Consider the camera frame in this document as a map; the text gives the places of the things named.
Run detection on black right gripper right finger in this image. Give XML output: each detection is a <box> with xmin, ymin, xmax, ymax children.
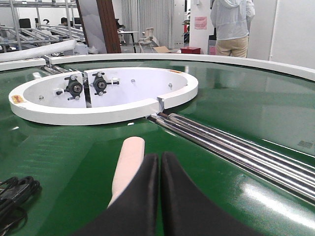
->
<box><xmin>160</xmin><ymin>151</ymin><xmax>259</xmax><ymax>236</ymax></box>

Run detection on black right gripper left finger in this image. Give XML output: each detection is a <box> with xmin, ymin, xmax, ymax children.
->
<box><xmin>74</xmin><ymin>154</ymin><xmax>159</xmax><ymax>236</ymax></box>

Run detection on pink hand broom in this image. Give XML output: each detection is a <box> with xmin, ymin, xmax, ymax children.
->
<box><xmin>108</xmin><ymin>136</ymin><xmax>145</xmax><ymax>207</ymax></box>

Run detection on black cable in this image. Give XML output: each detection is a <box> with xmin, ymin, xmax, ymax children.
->
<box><xmin>0</xmin><ymin>176</ymin><xmax>42</xmax><ymax>233</ymax></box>

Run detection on green conveyor belt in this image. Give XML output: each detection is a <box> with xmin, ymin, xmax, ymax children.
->
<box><xmin>0</xmin><ymin>60</ymin><xmax>315</xmax><ymax>236</ymax></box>

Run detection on steel conveyor rollers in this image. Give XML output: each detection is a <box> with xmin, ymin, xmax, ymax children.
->
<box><xmin>147</xmin><ymin>113</ymin><xmax>315</xmax><ymax>203</ymax></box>
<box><xmin>39</xmin><ymin>55</ymin><xmax>71</xmax><ymax>75</ymax></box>

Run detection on far steel conveyor rollers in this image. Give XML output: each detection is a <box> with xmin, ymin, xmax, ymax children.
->
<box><xmin>39</xmin><ymin>55</ymin><xmax>71</xmax><ymax>75</ymax></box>

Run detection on white outer conveyor rim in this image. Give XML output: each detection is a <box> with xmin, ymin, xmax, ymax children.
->
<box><xmin>0</xmin><ymin>53</ymin><xmax>315</xmax><ymax>82</ymax></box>

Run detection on right black bearing block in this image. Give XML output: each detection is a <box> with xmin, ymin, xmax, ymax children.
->
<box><xmin>91</xmin><ymin>72</ymin><xmax>120</xmax><ymax>96</ymax></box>

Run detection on black bearing block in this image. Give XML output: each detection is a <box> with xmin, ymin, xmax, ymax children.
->
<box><xmin>54</xmin><ymin>75</ymin><xmax>83</xmax><ymax>100</ymax></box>
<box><xmin>91</xmin><ymin>72</ymin><xmax>120</xmax><ymax>96</ymax></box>

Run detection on left black bearing block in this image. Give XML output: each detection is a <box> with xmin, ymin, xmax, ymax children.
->
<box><xmin>54</xmin><ymin>75</ymin><xmax>83</xmax><ymax>100</ymax></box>

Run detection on red box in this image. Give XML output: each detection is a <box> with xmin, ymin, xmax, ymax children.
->
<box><xmin>180</xmin><ymin>46</ymin><xmax>201</xmax><ymax>54</ymax></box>

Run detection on folding chair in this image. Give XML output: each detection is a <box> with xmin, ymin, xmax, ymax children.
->
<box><xmin>135</xmin><ymin>28</ymin><xmax>159</xmax><ymax>53</ymax></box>

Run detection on white foam tube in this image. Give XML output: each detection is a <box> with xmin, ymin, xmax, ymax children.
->
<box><xmin>0</xmin><ymin>39</ymin><xmax>76</xmax><ymax>62</ymax></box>

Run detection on person in white coat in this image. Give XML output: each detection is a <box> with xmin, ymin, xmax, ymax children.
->
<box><xmin>210</xmin><ymin>0</ymin><xmax>255</xmax><ymax>58</ymax></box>

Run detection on brown wooden pillar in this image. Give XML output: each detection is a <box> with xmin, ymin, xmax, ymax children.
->
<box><xmin>96</xmin><ymin>0</ymin><xmax>121</xmax><ymax>54</ymax></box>

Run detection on metal roller rack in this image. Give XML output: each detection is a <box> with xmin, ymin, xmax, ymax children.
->
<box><xmin>0</xmin><ymin>0</ymin><xmax>86</xmax><ymax>53</ymax></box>

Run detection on white inner conveyor ring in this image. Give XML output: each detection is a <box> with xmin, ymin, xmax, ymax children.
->
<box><xmin>8</xmin><ymin>66</ymin><xmax>199</xmax><ymax>126</ymax></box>

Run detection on pink wall notice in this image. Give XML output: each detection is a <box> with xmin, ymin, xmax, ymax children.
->
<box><xmin>194</xmin><ymin>16</ymin><xmax>207</xmax><ymax>30</ymax></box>

